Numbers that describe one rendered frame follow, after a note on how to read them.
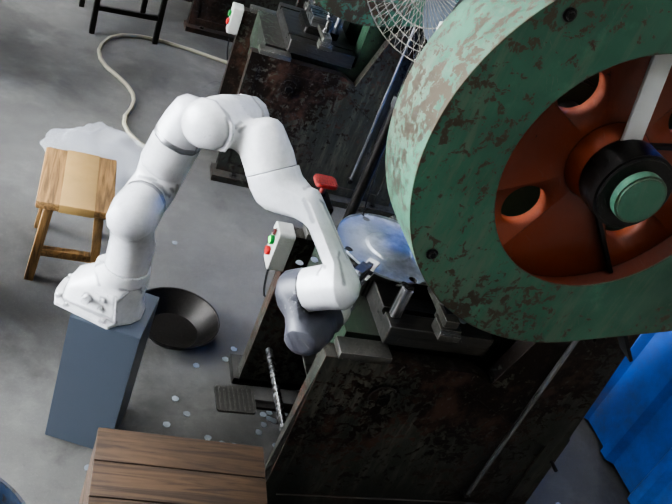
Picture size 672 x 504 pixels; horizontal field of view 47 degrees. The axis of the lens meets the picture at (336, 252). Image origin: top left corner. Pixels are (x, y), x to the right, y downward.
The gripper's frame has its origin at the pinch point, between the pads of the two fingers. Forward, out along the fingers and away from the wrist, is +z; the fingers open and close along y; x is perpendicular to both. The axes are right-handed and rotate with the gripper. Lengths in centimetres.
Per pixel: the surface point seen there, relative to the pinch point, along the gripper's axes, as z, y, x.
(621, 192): -23, 55, -39
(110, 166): 43, -44, 106
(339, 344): -13.8, -14.2, -3.6
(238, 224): 100, -78, 77
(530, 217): -13.3, 38.4, -27.9
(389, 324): -4.3, -8.3, -11.3
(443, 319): 3.2, -4.0, -21.9
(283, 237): 17.1, -16.2, 29.2
